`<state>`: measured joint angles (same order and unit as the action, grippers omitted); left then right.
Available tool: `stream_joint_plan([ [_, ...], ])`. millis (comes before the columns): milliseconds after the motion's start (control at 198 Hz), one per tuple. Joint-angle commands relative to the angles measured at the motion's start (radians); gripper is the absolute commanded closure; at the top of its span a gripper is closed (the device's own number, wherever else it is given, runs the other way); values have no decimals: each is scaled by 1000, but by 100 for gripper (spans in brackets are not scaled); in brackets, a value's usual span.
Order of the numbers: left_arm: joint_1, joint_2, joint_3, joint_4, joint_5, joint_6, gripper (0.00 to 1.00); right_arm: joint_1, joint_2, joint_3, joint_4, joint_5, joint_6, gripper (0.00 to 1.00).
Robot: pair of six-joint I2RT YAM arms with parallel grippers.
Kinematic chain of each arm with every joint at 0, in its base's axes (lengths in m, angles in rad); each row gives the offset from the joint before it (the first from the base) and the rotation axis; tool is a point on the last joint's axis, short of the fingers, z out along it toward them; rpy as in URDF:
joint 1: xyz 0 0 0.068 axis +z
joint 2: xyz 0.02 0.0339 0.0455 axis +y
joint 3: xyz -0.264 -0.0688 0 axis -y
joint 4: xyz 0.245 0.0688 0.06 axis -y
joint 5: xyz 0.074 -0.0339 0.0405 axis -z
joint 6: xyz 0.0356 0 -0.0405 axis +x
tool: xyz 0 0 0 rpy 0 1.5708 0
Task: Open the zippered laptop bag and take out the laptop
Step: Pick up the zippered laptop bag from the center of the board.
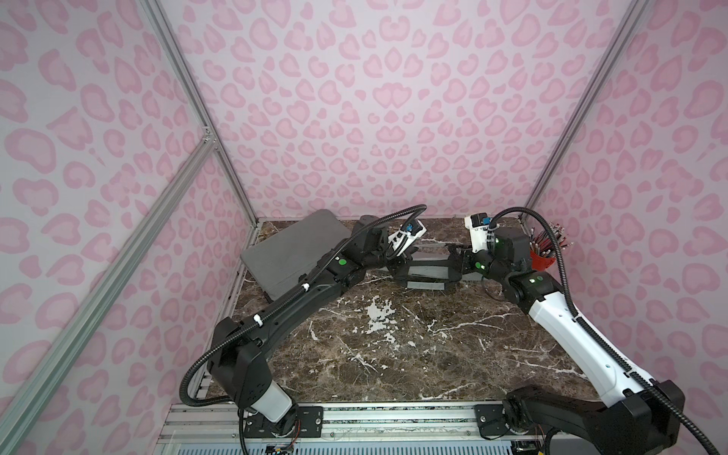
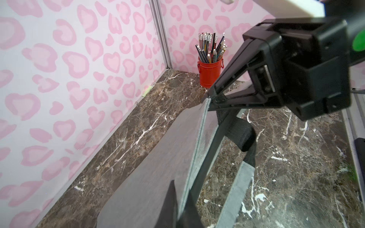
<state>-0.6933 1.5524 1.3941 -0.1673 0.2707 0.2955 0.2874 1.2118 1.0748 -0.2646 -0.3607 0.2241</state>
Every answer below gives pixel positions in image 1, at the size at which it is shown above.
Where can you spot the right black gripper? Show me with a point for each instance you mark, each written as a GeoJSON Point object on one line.
{"type": "Point", "coordinates": [465, 261]}

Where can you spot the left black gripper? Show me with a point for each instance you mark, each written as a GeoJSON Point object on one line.
{"type": "Point", "coordinates": [402, 270]}

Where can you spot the grey laptop bag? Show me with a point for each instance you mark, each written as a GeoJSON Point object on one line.
{"type": "Point", "coordinates": [277, 263]}
{"type": "Point", "coordinates": [436, 273]}

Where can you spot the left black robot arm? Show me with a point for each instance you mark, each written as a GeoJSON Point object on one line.
{"type": "Point", "coordinates": [240, 367]}

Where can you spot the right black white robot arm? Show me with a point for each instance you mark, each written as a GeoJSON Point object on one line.
{"type": "Point", "coordinates": [633, 414]}

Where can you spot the red pen cup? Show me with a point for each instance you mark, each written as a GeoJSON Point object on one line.
{"type": "Point", "coordinates": [541, 263]}

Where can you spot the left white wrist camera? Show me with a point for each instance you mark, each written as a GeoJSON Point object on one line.
{"type": "Point", "coordinates": [416, 228]}

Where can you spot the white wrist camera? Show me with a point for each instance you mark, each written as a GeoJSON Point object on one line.
{"type": "Point", "coordinates": [481, 234]}
{"type": "Point", "coordinates": [416, 228]}

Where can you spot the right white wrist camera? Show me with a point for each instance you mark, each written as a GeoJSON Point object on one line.
{"type": "Point", "coordinates": [481, 234]}

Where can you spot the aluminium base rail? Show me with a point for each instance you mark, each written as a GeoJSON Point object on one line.
{"type": "Point", "coordinates": [349, 428]}

